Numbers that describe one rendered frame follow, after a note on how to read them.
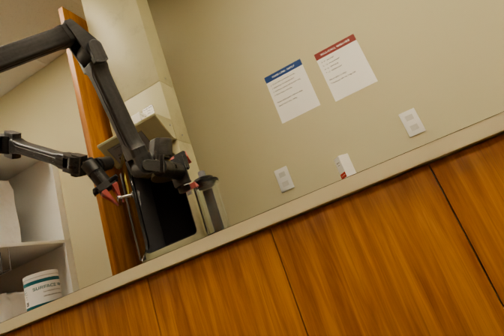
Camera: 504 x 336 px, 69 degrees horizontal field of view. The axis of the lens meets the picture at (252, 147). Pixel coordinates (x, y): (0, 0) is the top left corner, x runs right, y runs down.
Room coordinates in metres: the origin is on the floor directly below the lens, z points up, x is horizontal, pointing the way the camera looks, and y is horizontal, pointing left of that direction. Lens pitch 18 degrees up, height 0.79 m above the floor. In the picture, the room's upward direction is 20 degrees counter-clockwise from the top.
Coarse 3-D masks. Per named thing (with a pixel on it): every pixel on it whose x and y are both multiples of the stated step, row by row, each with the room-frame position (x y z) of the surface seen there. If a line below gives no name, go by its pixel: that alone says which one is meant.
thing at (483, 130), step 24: (432, 144) 0.88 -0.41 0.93; (456, 144) 0.87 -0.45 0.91; (384, 168) 0.92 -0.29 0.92; (408, 168) 0.90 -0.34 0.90; (312, 192) 0.98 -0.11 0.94; (336, 192) 0.96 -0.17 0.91; (264, 216) 1.03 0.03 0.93; (288, 216) 1.01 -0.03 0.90; (216, 240) 1.08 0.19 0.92; (144, 264) 1.16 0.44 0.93; (168, 264) 1.13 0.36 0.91; (96, 288) 1.23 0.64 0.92; (48, 312) 1.30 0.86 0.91
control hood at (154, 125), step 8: (144, 120) 1.34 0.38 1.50; (152, 120) 1.34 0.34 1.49; (160, 120) 1.35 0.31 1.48; (168, 120) 1.40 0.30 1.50; (136, 128) 1.36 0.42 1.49; (144, 128) 1.36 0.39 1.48; (152, 128) 1.36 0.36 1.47; (160, 128) 1.37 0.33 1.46; (168, 128) 1.38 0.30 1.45; (112, 136) 1.39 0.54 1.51; (152, 136) 1.39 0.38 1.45; (160, 136) 1.39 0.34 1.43; (168, 136) 1.40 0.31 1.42; (104, 144) 1.41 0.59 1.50; (112, 144) 1.41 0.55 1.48; (104, 152) 1.44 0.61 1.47; (120, 168) 1.51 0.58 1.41
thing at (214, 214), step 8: (200, 184) 1.29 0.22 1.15; (208, 184) 1.29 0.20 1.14; (216, 184) 1.31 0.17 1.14; (200, 192) 1.29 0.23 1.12; (208, 192) 1.29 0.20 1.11; (216, 192) 1.30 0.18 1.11; (200, 200) 1.29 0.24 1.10; (208, 200) 1.28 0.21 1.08; (216, 200) 1.29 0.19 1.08; (200, 208) 1.30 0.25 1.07; (208, 208) 1.28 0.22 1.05; (216, 208) 1.29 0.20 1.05; (224, 208) 1.32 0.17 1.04; (208, 216) 1.29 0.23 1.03; (216, 216) 1.29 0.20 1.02; (224, 216) 1.30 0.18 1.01; (208, 224) 1.29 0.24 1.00; (216, 224) 1.28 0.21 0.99; (224, 224) 1.30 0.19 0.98; (208, 232) 1.30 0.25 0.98
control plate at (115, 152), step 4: (140, 132) 1.37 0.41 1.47; (140, 136) 1.39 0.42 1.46; (144, 136) 1.39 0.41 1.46; (144, 140) 1.40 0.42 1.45; (148, 140) 1.40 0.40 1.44; (148, 144) 1.42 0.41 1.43; (112, 148) 1.42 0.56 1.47; (116, 148) 1.43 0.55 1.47; (120, 148) 1.43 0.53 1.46; (148, 148) 1.43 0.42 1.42; (112, 152) 1.44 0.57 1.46; (116, 152) 1.44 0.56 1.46; (120, 152) 1.44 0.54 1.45; (116, 156) 1.45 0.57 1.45; (120, 156) 1.45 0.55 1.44; (120, 160) 1.47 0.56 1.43
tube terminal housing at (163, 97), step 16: (144, 96) 1.46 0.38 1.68; (160, 96) 1.43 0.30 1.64; (160, 112) 1.44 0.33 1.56; (176, 112) 1.49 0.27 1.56; (112, 128) 1.52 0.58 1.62; (176, 128) 1.45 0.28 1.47; (176, 144) 1.43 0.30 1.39; (192, 160) 1.50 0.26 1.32; (144, 176) 1.61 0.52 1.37; (192, 176) 1.46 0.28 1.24; (192, 192) 1.43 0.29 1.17; (192, 208) 1.43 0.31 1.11; (192, 240) 1.45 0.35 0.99
